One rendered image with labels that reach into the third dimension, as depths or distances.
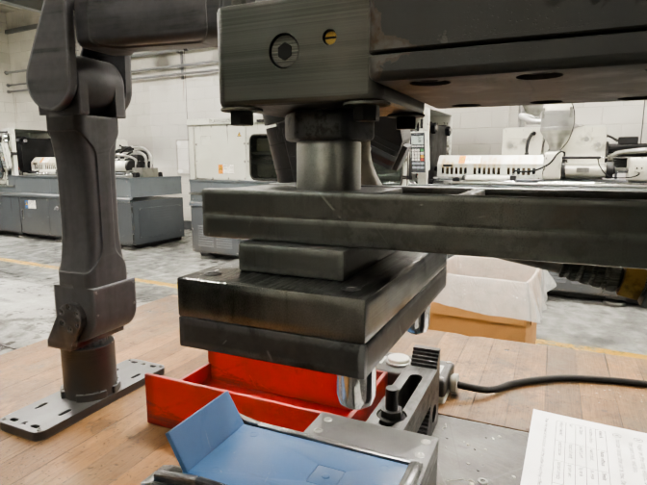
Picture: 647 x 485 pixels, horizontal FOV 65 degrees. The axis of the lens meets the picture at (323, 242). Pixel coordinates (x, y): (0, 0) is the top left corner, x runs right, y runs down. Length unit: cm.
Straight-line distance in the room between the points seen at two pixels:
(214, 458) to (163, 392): 23
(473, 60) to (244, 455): 30
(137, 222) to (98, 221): 661
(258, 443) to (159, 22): 40
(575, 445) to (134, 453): 46
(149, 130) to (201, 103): 129
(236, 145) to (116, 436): 545
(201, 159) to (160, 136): 331
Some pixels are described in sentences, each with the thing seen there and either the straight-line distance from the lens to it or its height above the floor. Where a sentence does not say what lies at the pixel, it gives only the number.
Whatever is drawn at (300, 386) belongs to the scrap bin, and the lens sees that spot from 65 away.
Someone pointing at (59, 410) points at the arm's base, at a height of 91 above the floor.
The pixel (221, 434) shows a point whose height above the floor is 99.
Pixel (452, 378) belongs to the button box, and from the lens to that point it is 69.
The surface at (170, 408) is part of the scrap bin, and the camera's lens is 62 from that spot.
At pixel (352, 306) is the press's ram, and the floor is 114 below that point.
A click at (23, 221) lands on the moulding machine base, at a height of 26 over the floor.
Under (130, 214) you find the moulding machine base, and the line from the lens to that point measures 719.
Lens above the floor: 120
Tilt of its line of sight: 9 degrees down
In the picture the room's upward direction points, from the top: straight up
